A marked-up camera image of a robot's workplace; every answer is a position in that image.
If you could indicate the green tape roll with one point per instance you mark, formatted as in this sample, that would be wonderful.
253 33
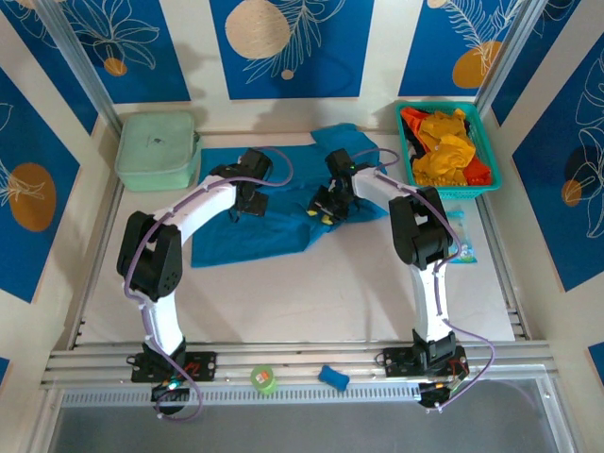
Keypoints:
264 380

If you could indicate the teal plastic basket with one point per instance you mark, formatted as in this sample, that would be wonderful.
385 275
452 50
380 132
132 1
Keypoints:
453 192

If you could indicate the grey metal sheet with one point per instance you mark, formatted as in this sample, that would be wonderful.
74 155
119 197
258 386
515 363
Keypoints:
302 434

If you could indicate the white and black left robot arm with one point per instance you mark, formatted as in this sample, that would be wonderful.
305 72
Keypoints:
203 207

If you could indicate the aluminium frame rail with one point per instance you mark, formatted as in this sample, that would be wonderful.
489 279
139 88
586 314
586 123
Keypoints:
302 358

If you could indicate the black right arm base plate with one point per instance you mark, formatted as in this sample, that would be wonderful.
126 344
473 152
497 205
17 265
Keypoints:
396 363

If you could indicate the mint green zipper case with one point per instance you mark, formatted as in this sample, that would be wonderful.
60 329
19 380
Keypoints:
156 146

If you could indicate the blue bone-shaped sponge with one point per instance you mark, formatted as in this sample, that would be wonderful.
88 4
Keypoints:
332 376

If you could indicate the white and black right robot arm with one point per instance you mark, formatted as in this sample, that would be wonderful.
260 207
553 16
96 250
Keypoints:
427 302

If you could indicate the aluminium corner post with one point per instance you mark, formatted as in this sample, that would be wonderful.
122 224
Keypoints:
78 61
508 52

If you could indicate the blue t-shirt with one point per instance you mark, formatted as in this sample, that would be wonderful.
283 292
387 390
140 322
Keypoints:
264 236

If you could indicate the yellow t-shirt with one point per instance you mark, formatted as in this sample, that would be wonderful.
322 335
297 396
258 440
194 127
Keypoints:
443 151

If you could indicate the aluminium side rail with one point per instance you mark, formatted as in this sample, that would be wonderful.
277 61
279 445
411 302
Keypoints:
507 292
98 264

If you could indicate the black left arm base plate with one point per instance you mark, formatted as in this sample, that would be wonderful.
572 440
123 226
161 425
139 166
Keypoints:
205 368

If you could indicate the orange t-shirt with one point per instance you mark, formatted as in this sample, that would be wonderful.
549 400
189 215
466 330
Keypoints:
413 120

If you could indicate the blue floral wall panel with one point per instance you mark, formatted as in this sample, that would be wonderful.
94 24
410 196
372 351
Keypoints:
330 71
141 71
28 141
542 212
424 56

